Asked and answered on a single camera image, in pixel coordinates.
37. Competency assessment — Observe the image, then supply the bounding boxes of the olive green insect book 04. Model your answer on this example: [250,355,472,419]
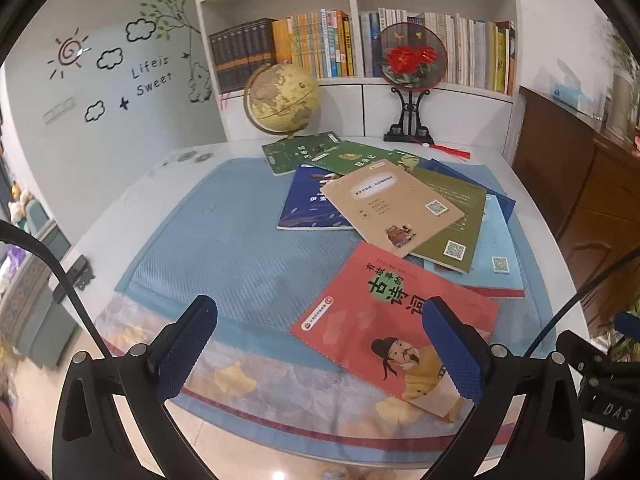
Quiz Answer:
[412,168,487,273]

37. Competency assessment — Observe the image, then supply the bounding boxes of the red poetry book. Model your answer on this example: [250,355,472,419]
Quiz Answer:
[291,242,499,422]

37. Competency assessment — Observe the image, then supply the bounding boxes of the tan cover rabbit book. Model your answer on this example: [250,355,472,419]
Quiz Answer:
[322,159,462,258]

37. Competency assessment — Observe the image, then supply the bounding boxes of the dark blue Aesop fables book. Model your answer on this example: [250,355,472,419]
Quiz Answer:
[278,164,352,230]

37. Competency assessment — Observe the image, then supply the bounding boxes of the green insect book 03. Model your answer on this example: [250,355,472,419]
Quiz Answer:
[309,141,422,176]

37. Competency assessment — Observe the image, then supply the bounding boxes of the light blue red-edged book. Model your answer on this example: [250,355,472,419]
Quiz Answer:
[423,194,525,298]

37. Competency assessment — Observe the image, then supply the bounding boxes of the royal blue book underneath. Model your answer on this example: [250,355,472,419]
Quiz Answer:
[418,158,516,222]

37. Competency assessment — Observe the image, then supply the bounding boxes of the brown wooden cabinet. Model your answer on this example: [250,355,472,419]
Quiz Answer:
[510,84,640,340]

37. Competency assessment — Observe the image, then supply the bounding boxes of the blue quilted table mat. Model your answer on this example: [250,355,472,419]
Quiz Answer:
[92,156,559,453]

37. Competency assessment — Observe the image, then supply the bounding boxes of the red tassel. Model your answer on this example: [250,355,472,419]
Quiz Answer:
[412,138,471,160]

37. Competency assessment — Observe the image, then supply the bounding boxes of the blue tissue box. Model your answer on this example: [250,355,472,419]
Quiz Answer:
[551,80,584,110]

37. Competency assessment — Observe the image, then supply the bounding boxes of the dark green book by globe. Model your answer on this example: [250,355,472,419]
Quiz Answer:
[262,132,341,177]

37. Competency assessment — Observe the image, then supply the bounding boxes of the red flower round fan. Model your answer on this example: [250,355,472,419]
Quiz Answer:
[372,22,448,91]

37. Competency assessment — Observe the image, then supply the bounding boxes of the yellow desk globe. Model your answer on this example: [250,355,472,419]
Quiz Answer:
[243,63,320,138]

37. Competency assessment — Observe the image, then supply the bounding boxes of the row of dark encyclopedias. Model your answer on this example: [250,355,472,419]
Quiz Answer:
[208,18,277,94]

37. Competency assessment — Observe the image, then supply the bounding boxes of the white bookshelf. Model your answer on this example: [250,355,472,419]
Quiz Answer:
[195,0,518,151]

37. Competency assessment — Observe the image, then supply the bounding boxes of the black cable left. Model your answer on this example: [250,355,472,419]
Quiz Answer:
[0,219,114,360]

